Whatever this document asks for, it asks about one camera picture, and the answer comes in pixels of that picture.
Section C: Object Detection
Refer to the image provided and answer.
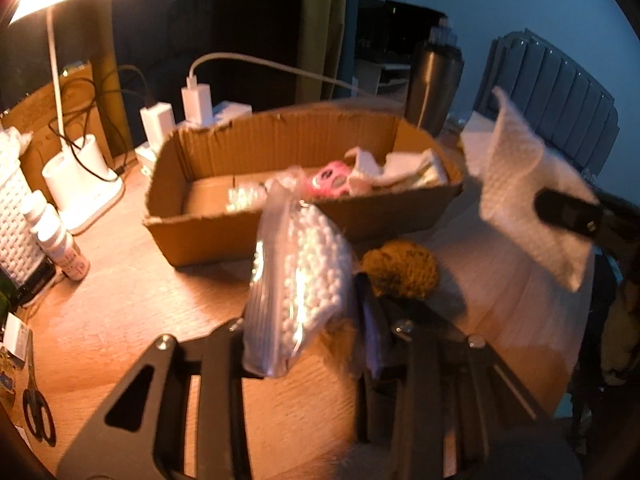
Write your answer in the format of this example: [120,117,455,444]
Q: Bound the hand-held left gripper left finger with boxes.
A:
[56,316,253,480]

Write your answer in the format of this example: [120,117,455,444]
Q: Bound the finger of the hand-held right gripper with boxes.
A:
[533,187,604,239]

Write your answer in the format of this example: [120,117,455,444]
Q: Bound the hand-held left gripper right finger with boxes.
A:
[355,271,556,480]

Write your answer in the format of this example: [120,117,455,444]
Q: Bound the white paper towel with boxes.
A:
[459,86,602,292]

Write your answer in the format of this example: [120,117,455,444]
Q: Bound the brown fuzzy sponge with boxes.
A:
[359,239,441,302]

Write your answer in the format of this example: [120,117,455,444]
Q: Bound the clear bag of white beads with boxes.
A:
[242,165,357,379]
[226,180,272,212]

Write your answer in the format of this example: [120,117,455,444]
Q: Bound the cardboard box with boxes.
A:
[142,101,465,267]

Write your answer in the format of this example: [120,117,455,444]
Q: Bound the pink plush toy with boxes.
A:
[310,160,354,199]

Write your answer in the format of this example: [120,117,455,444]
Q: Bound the white tissue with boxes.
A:
[345,147,441,196]

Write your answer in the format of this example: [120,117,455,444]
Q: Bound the grey padded headboard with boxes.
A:
[472,29,621,175]

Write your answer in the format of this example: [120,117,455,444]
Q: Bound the small white bottle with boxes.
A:
[22,191,67,245]
[44,227,91,282]

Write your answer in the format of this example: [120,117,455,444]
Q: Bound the steel travel tumbler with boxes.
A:
[404,39,465,137]

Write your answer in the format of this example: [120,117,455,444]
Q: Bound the small white box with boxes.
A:
[0,312,32,362]

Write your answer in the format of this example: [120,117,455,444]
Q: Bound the white computer desk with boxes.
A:
[356,57,414,97]

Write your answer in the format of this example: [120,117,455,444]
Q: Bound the white desk lamp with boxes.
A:
[0,0,146,236]

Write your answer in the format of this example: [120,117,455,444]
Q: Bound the white charger plug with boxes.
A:
[180,75,217,126]
[139,102,177,154]

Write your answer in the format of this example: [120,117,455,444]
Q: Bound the white woven container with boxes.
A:
[0,126,49,282]

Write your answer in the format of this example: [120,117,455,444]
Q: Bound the black computer monitor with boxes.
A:
[357,0,449,59]

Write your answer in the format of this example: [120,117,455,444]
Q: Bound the white power strip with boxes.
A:
[134,101,254,177]

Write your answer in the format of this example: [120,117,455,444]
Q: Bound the yellow curtain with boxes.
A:
[294,0,351,104]

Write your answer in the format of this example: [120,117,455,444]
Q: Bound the dark glass window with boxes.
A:
[112,0,306,111]

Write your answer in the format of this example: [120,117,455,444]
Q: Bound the black handled scissors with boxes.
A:
[21,329,57,447]

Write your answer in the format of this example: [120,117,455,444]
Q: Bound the black cable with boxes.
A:
[59,64,152,182]

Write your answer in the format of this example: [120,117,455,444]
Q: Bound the white charger cable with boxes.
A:
[189,52,372,97]

